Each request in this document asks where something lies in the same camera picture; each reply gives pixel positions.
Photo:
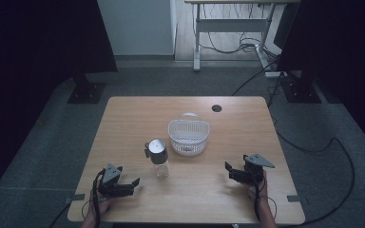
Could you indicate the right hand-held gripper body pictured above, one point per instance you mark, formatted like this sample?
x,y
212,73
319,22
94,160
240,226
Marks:
x,y
253,169

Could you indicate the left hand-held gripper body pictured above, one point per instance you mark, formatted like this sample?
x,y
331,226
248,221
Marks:
x,y
111,189

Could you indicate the clear bottle with black cap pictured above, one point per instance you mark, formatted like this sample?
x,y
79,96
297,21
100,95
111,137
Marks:
x,y
158,156

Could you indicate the white plastic basket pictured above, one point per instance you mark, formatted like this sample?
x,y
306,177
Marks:
x,y
188,136

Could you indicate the person's left hand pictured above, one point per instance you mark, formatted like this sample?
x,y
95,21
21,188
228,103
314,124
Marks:
x,y
101,204

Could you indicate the person's right hand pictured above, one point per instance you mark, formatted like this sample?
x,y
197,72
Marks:
x,y
259,190

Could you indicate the grey tape piece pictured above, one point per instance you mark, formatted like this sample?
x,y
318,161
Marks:
x,y
294,198
75,198

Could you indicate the black stand base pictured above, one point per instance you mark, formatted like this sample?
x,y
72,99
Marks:
x,y
301,90
86,92

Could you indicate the white power strip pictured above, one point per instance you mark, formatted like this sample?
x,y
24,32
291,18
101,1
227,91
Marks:
x,y
275,74

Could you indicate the black curtain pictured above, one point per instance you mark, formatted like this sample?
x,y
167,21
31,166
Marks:
x,y
44,34
339,41

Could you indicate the grey metal desk frame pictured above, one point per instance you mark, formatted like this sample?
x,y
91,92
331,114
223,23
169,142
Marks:
x,y
233,24

